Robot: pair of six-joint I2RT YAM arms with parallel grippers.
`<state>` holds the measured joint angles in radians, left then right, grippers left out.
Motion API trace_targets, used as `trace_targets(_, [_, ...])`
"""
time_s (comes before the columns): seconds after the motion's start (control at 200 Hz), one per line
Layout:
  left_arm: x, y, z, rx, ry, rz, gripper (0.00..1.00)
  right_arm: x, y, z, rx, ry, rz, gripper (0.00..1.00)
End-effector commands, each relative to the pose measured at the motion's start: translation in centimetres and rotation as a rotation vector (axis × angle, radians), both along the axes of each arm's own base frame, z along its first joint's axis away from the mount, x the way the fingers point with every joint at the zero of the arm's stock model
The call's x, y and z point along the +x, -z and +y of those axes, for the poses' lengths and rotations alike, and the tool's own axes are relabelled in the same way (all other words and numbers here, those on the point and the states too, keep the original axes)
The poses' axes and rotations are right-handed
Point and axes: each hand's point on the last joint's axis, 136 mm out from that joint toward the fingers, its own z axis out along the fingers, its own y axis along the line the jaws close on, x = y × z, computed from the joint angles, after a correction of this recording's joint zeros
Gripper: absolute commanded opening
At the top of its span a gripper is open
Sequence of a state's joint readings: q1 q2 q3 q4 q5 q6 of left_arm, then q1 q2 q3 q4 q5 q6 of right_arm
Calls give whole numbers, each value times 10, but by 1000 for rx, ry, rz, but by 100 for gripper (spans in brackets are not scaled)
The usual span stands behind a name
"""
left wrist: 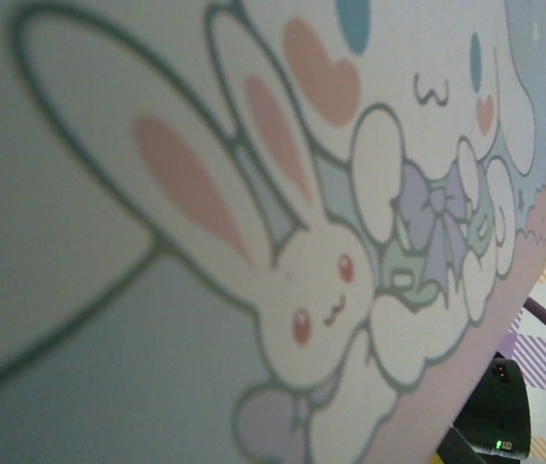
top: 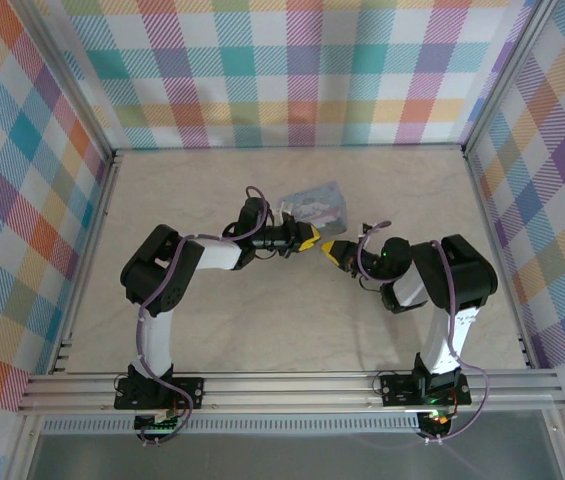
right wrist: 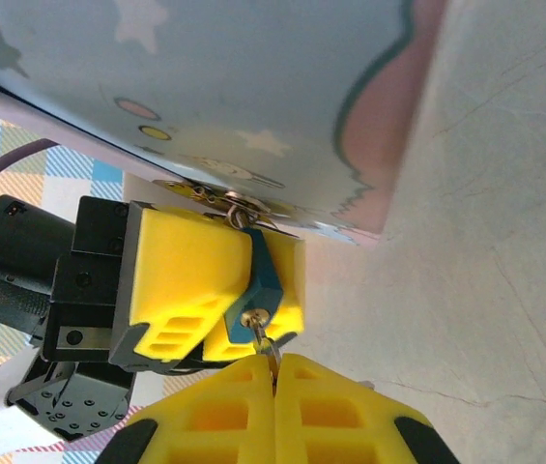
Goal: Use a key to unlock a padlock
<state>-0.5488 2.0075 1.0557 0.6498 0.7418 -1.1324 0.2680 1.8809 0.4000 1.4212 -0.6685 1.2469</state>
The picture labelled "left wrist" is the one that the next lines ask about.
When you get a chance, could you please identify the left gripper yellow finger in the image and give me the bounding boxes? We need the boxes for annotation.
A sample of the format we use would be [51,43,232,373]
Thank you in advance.
[427,423,492,464]

